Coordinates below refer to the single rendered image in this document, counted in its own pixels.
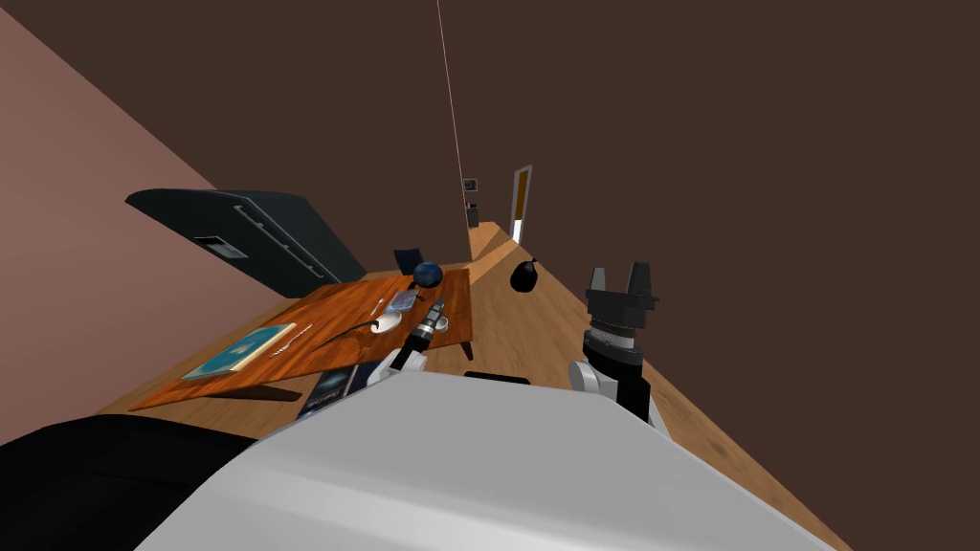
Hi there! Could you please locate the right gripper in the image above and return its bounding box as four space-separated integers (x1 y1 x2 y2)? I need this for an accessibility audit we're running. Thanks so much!
585 261 660 331

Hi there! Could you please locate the black bag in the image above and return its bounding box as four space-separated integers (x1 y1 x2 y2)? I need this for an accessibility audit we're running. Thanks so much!
508 257 541 295

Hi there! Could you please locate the brown wooden table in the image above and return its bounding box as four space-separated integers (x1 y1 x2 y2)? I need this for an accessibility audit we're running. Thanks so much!
128 267 476 413

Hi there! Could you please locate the white framed brown door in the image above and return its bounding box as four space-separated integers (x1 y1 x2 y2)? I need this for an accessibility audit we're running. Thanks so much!
510 164 534 246

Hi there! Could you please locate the silver knife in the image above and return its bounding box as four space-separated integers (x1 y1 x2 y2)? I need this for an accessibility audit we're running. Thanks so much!
268 324 315 358

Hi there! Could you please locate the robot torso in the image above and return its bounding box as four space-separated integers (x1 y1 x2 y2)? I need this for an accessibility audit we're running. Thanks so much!
133 370 837 551

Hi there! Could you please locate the dark grey fridge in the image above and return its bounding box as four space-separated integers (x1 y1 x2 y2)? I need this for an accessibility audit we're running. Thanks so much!
124 187 369 299

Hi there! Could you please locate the teal book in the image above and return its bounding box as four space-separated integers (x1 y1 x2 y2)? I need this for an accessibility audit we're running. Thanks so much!
180 321 300 383

